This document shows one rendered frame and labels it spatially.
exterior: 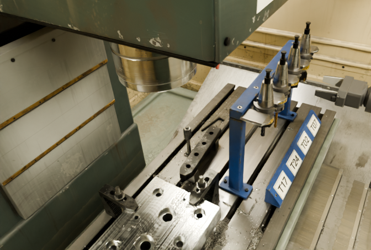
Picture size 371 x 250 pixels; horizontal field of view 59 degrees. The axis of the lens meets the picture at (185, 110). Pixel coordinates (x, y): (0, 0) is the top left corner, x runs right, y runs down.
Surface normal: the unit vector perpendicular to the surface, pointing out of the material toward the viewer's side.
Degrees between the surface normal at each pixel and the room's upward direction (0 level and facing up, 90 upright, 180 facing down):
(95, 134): 90
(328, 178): 7
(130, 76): 90
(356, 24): 90
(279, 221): 0
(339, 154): 24
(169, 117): 0
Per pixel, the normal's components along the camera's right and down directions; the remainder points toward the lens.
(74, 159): 0.82, 0.28
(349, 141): -0.29, -0.51
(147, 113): -0.07, -0.80
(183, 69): 0.67, 0.40
